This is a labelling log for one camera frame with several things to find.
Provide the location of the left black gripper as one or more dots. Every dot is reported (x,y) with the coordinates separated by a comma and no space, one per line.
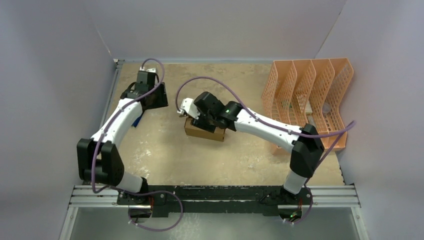
(161,101)

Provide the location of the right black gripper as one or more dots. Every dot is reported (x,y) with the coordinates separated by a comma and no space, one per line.
(199,122)

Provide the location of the brown cardboard box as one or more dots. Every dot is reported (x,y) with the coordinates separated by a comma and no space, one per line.
(217,135)

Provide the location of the orange plastic file organizer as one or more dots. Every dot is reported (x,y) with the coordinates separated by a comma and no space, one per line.
(296,90)

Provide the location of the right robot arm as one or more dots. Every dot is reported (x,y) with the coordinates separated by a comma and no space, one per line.
(302,142)

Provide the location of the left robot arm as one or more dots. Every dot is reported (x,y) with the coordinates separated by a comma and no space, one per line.
(98,157)

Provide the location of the blue stapler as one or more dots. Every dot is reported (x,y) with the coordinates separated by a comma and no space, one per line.
(136,121)

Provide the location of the purple round item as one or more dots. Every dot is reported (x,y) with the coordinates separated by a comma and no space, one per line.
(326,108)

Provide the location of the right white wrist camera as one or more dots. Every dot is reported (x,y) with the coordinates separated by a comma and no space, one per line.
(188,108)

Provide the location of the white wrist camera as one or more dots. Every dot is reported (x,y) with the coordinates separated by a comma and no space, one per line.
(150,70)
(188,108)

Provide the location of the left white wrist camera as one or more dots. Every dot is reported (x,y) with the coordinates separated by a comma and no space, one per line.
(150,70)

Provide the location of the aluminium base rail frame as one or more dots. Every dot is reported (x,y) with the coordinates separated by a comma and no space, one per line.
(215,213)

